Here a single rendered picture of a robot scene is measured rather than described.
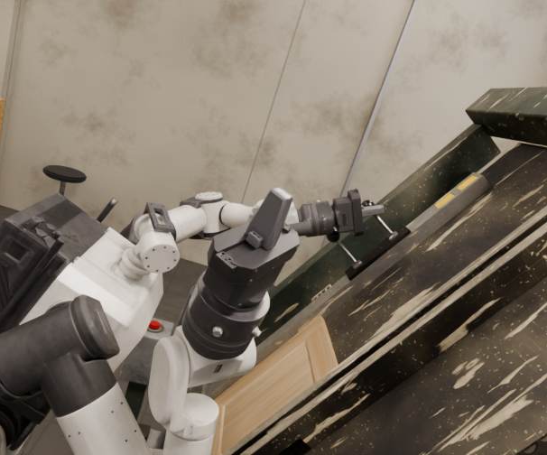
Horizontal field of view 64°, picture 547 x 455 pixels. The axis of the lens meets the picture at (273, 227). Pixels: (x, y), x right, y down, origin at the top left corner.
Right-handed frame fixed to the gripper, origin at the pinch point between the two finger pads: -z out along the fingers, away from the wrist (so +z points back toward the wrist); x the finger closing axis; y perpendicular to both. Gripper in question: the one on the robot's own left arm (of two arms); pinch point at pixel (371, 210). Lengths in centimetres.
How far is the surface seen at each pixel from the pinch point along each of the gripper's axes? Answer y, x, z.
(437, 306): 39.9, 7.4, -0.8
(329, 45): -303, -65, -46
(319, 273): -19.6, 23.9, 13.7
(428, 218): 3.9, 3.1, -13.2
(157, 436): 5, 56, 68
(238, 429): 23, 41, 41
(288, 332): 4.4, 29.1, 26.4
